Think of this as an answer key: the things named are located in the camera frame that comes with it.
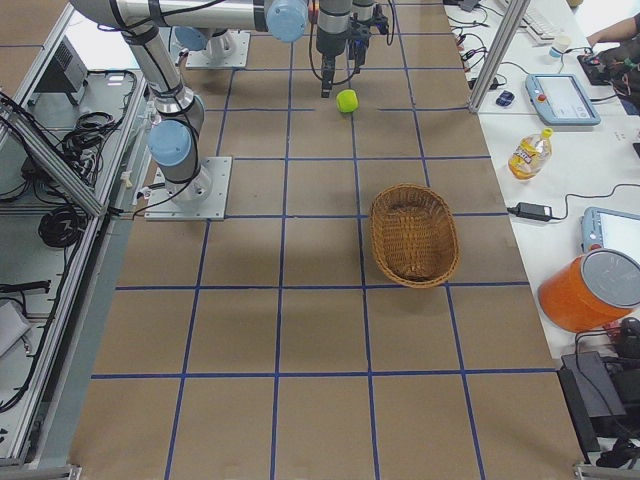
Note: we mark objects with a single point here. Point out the woven wicker basket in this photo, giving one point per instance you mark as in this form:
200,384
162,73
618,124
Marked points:
413,235

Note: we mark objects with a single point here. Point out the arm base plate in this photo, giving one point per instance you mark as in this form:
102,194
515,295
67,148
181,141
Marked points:
226,51
205,198

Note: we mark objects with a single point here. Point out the black power adapter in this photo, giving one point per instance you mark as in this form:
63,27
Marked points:
532,211

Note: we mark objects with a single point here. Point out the far blue teach pendant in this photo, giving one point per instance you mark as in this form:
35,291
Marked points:
560,100

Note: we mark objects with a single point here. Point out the aluminium frame post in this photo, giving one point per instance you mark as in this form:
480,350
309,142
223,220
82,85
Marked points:
500,44

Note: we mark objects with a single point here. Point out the blue teach pendant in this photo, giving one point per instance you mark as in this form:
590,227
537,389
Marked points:
560,100
610,229

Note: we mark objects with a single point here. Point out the black box device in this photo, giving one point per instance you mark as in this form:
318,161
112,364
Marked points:
593,402

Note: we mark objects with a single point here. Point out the blue computer mouse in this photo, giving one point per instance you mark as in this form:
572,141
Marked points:
505,99

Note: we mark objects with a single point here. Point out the orange juice bottle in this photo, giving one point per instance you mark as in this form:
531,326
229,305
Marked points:
531,155

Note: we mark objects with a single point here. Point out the paper cup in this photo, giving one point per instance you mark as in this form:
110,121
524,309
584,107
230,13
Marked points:
559,46

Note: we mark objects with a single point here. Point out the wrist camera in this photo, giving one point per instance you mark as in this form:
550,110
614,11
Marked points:
366,15

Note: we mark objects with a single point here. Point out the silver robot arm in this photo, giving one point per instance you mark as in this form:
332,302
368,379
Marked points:
139,23

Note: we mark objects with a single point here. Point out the grey electronics box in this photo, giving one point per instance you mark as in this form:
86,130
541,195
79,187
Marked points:
65,74

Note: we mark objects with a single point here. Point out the near blue teach pendant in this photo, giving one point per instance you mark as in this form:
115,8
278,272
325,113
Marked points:
610,229

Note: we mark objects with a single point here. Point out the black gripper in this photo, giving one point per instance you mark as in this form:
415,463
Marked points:
330,44

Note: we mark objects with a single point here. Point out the green apple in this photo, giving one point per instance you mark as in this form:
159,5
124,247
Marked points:
347,101

